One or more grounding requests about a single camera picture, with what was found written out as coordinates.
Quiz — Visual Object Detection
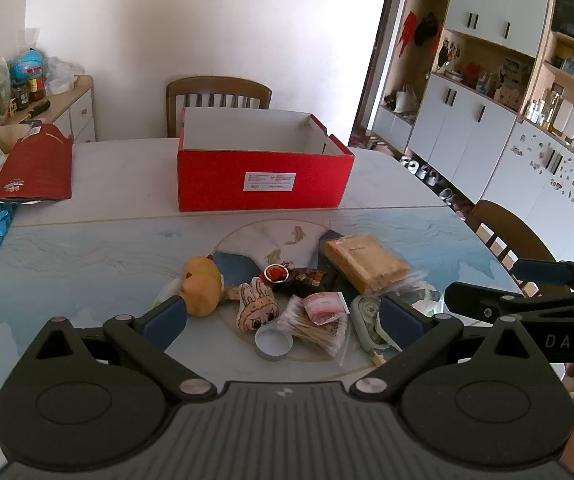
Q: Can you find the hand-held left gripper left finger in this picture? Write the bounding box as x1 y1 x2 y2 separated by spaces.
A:
32 296 218 402

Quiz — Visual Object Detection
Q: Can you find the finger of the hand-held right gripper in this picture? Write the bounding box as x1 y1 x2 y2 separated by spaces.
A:
511 258 574 290
444 281 536 321

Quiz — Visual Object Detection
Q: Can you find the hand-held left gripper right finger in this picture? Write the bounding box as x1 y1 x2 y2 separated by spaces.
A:
350 296 542 403

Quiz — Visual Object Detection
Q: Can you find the green white tape dispenser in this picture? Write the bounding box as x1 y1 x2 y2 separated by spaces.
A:
349 294 402 353

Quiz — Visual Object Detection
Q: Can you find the yellow plush toy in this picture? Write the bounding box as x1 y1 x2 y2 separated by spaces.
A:
181 255 225 317

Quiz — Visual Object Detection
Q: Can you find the brown cake packet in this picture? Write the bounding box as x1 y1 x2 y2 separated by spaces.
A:
323 234 425 298

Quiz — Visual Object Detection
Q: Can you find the beige rabbit plush toy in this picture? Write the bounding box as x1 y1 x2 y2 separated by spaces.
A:
236 276 282 333

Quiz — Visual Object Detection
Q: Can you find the red cardboard box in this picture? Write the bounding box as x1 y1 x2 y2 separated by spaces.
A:
177 106 356 212

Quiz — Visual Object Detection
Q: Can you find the white green plastic packet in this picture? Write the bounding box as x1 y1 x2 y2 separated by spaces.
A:
409 282 448 317

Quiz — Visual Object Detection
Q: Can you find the wooden dining chair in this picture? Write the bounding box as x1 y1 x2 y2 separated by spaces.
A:
467 199 574 296
166 76 272 138

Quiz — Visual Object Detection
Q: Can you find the bag of cotton swabs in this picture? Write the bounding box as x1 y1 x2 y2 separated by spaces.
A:
274 294 352 361

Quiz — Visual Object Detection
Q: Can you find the white round lid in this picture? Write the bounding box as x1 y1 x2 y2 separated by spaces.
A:
254 324 294 362

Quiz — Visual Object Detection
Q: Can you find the red round charm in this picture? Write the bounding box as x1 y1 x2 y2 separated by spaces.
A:
262 260 295 286

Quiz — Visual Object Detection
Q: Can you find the row of shoes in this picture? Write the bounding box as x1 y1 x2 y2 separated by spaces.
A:
399 155 472 218

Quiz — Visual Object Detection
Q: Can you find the white canister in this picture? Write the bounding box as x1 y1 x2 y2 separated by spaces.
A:
549 100 574 136

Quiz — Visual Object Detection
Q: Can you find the red box lid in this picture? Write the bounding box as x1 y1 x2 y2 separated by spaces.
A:
0 122 74 204

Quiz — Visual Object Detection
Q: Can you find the white tote bag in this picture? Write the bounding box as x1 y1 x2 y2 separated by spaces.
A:
396 85 420 113

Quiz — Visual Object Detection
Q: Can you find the white wooden sideboard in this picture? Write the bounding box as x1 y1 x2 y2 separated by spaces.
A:
0 75 98 143

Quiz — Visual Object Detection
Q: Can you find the white plastic bag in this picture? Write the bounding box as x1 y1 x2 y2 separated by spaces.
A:
44 56 85 95

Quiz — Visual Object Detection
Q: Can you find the black hanging cap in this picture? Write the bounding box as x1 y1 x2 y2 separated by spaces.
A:
413 14 440 47

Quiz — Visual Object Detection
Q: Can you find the red hanging ornament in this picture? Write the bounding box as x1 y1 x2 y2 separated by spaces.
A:
396 10 418 58

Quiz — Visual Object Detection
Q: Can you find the white wall cabinet unit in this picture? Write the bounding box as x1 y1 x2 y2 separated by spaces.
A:
367 0 574 241

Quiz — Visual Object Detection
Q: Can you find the picture frame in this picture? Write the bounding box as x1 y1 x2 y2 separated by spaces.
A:
499 57 535 86

